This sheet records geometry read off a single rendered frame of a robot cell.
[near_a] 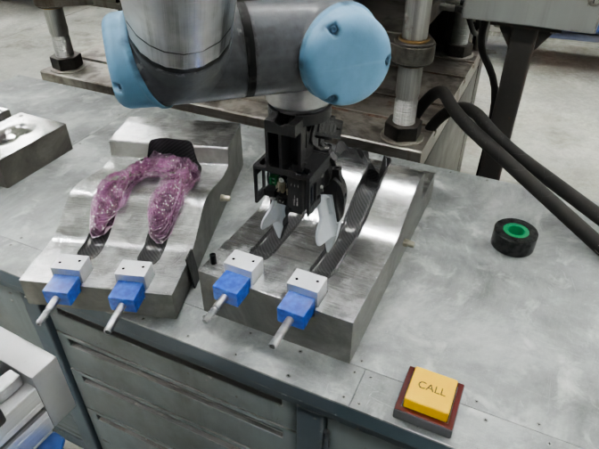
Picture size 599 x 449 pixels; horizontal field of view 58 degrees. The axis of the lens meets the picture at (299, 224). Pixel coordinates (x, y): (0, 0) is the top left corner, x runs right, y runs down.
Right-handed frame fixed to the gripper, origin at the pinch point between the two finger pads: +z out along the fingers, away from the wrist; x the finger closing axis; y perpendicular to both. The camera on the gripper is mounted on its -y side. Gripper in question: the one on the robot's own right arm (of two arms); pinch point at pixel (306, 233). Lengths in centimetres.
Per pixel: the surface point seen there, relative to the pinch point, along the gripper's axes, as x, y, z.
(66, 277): -37.5, 10.3, 13.9
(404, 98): -6, -72, 10
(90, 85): -108, -69, 23
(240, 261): -11.1, -0.2, 9.1
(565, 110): 42, -300, 100
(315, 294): 2.1, 1.1, 9.5
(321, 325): 3.4, 1.9, 14.5
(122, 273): -28.7, 6.9, 12.6
